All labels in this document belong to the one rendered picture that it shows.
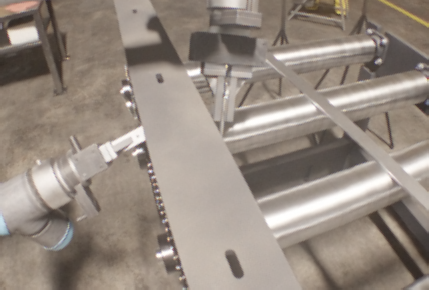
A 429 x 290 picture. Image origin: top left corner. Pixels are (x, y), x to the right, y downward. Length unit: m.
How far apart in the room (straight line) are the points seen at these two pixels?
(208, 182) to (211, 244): 0.08
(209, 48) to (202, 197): 0.30
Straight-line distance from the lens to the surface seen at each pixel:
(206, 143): 0.40
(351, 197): 0.72
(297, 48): 1.20
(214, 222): 0.33
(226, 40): 0.58
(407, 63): 1.37
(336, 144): 1.70
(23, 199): 0.64
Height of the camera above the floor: 1.44
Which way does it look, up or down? 40 degrees down
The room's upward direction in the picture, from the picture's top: 2 degrees counter-clockwise
